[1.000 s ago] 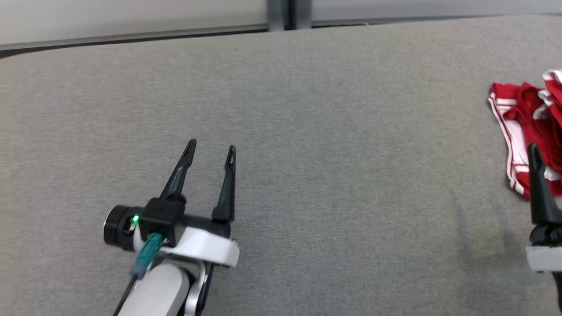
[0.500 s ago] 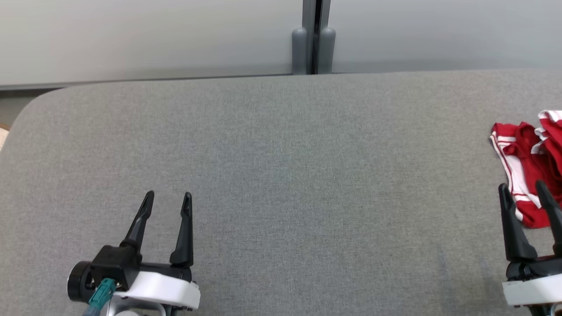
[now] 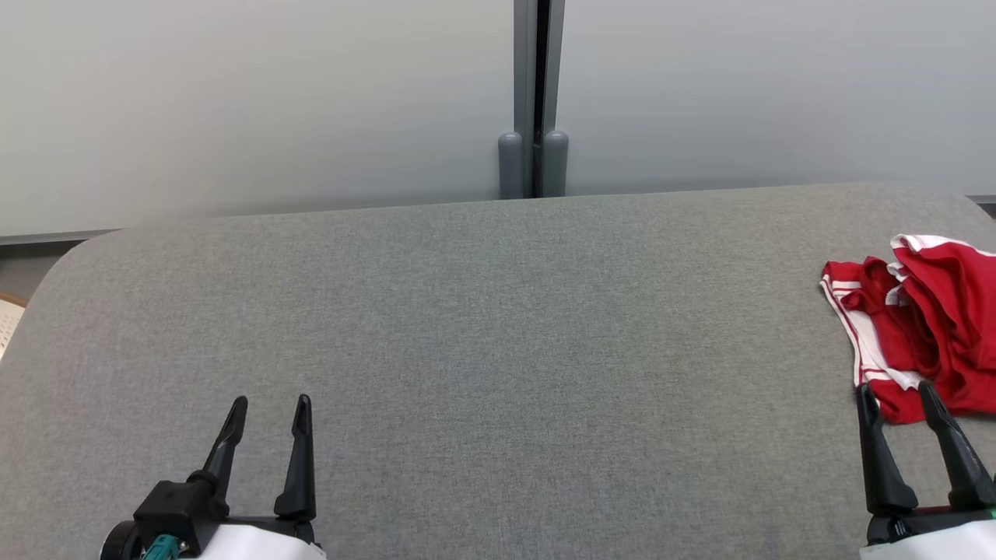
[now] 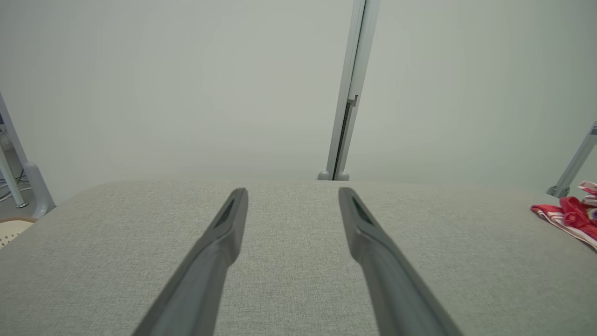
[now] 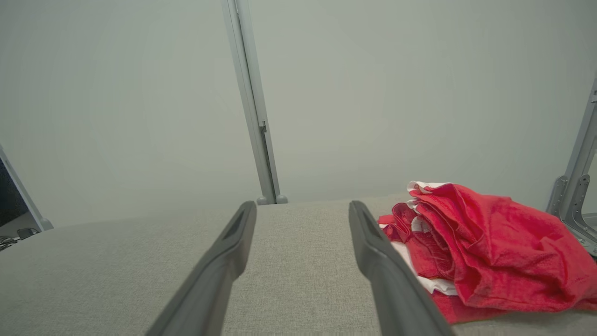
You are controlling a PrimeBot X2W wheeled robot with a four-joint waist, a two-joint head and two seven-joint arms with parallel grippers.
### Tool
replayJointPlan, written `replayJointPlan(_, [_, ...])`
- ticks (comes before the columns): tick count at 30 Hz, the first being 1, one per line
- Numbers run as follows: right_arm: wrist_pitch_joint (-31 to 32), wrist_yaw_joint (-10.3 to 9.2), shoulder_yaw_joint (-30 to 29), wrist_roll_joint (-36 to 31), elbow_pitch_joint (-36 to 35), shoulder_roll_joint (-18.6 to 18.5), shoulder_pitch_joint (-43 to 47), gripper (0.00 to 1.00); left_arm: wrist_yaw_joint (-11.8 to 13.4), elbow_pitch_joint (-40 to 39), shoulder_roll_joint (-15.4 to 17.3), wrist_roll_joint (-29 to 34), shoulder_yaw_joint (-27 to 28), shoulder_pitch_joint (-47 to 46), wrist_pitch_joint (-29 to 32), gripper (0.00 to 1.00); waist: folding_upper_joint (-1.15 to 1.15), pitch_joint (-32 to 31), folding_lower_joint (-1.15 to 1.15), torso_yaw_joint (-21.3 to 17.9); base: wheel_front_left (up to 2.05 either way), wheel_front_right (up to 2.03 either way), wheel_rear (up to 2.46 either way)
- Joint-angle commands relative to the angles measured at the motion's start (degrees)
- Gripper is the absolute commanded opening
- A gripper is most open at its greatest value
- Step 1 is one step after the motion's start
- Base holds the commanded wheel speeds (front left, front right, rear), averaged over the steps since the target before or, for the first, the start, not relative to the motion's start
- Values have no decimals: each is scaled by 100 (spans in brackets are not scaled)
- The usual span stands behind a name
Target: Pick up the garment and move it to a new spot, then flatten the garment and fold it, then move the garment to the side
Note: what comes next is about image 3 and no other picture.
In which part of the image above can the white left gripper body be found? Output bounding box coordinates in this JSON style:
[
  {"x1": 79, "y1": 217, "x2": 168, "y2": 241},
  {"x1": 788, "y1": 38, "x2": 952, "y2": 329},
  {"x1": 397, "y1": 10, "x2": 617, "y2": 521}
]
[{"x1": 195, "y1": 516, "x2": 328, "y2": 560}]

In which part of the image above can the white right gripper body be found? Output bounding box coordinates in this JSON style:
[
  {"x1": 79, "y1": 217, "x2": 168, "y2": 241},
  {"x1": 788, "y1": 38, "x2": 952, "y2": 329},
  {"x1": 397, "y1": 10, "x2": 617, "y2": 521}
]
[{"x1": 860, "y1": 507, "x2": 996, "y2": 560}]

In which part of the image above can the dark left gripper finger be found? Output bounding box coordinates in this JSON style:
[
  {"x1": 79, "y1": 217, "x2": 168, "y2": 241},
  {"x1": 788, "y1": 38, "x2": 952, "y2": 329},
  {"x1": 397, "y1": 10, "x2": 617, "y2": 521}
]
[
  {"x1": 274, "y1": 394, "x2": 317, "y2": 520},
  {"x1": 187, "y1": 396, "x2": 249, "y2": 518}
]

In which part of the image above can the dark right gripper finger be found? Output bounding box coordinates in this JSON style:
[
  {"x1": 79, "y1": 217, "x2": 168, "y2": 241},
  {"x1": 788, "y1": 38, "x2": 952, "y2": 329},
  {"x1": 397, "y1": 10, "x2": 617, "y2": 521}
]
[
  {"x1": 918, "y1": 380, "x2": 996, "y2": 512},
  {"x1": 856, "y1": 383, "x2": 919, "y2": 516}
]

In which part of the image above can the red shorts white striped trim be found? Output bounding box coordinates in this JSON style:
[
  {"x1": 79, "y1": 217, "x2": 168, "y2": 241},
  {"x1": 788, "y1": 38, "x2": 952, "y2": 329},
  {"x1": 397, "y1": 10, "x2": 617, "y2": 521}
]
[{"x1": 819, "y1": 257, "x2": 946, "y2": 425}]

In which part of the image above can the red jersey number 23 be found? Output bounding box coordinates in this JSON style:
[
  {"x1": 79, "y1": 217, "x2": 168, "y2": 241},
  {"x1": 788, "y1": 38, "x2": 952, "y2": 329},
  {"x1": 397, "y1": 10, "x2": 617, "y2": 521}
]
[{"x1": 887, "y1": 233, "x2": 996, "y2": 417}]

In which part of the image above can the grey fabric sofa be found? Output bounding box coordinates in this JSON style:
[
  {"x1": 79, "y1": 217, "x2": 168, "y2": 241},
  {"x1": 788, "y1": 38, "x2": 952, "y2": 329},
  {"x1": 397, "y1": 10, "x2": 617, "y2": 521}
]
[{"x1": 0, "y1": 183, "x2": 996, "y2": 560}]

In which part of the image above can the beige woven basket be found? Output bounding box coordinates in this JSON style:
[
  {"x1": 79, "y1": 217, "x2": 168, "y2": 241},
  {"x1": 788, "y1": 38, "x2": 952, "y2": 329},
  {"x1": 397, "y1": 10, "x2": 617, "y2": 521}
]
[{"x1": 0, "y1": 292, "x2": 29, "y2": 361}]

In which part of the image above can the grey partition post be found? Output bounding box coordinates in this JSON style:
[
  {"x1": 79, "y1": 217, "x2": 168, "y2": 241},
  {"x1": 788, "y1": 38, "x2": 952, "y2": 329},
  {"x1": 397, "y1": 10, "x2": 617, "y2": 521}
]
[
  {"x1": 498, "y1": 0, "x2": 538, "y2": 200},
  {"x1": 542, "y1": 0, "x2": 570, "y2": 198}
]

